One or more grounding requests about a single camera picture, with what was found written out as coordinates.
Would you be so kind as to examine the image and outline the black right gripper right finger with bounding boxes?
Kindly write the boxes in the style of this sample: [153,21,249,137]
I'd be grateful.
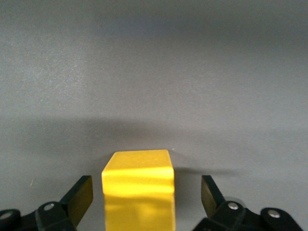
[192,175,304,231]

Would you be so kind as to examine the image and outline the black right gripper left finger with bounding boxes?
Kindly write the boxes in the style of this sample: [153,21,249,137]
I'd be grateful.
[0,175,94,231]

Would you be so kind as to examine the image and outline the yellow cube block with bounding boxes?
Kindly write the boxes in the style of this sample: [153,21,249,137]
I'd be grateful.
[101,149,175,231]

